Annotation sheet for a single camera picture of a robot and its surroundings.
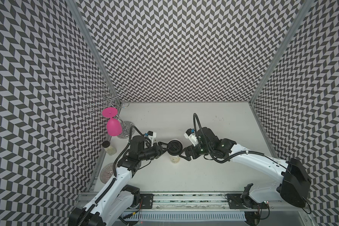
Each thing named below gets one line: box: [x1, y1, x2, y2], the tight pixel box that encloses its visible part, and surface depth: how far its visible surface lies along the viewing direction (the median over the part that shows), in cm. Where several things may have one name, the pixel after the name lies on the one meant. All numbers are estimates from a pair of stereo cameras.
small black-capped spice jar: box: [101, 140, 118, 156], surface depth 85 cm
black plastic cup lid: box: [166, 139, 183, 156], surface depth 75 cm
